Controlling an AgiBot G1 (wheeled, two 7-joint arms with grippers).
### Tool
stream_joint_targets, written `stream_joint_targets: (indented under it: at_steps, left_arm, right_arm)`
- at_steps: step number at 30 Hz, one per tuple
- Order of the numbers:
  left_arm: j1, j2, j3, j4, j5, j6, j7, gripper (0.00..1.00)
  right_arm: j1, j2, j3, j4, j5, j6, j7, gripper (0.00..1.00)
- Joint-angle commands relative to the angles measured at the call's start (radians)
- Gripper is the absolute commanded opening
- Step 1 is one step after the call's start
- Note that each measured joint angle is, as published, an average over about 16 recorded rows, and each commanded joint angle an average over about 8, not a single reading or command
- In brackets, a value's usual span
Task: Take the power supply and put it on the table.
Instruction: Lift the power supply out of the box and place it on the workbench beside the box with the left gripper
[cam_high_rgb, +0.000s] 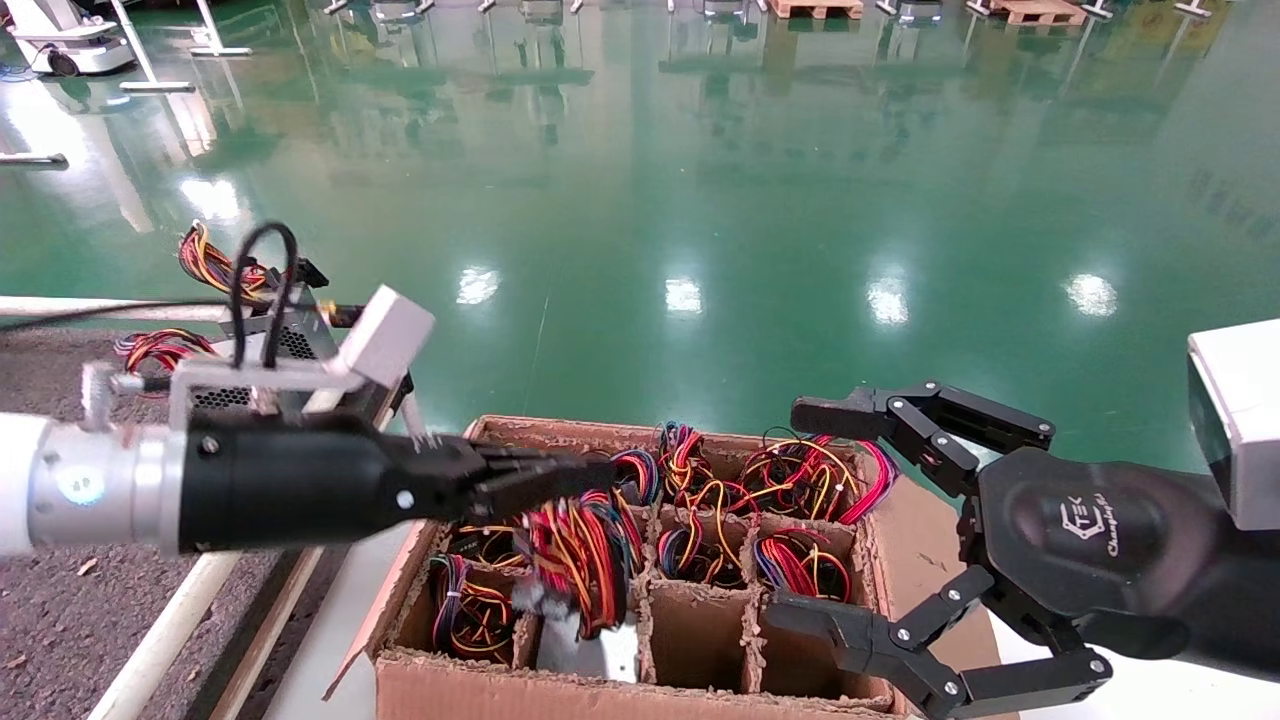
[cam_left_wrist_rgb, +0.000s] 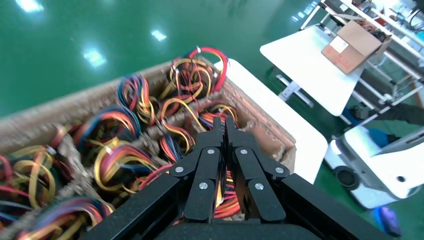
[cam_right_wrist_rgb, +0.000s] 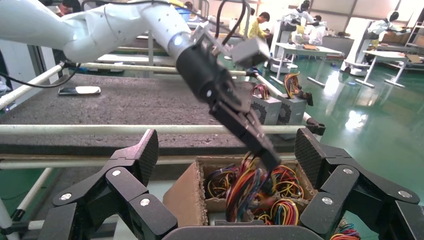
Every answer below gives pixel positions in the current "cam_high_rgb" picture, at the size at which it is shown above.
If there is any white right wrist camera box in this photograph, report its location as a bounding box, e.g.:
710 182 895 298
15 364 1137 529
1187 320 1280 531

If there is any white pipe leg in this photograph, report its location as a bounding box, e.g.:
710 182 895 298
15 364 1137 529
398 392 433 451

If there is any grey power supply with wires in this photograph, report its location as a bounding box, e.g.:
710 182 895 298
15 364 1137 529
178 220 346 368
505 488 646 686
115 328 266 413

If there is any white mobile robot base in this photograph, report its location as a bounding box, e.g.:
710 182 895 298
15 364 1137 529
5 0 136 78

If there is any black camera cable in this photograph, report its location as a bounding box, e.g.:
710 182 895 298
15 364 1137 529
0 222 300 371

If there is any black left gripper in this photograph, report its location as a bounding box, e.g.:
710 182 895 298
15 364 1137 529
180 413 617 556

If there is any black pipe joint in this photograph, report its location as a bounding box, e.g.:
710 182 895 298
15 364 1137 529
320 303 413 401

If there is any long white rail pipe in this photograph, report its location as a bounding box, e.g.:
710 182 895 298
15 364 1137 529
88 388 346 720

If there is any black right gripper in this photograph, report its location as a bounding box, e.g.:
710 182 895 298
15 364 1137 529
763 380 1280 719

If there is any black table edge strip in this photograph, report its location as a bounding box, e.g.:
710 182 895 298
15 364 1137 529
185 545 351 720

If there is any white table edge pipe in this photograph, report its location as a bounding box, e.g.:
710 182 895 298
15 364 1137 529
0 296 233 324

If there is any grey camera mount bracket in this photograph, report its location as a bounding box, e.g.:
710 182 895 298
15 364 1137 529
82 358 363 429

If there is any cardboard box with dividers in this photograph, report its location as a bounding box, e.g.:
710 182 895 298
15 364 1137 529
325 415 1021 720

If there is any wooden pallet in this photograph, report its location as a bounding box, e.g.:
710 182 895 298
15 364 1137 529
768 0 866 20
990 0 1088 27

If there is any white floor stand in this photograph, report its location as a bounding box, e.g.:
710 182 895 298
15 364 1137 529
108 0 197 94
195 0 254 57

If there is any power supply with coloured wires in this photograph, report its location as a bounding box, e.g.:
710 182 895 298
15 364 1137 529
608 448 661 506
655 510 749 591
752 530 853 599
740 430 901 526
658 420 761 521
430 555 529 666
447 520 533 571

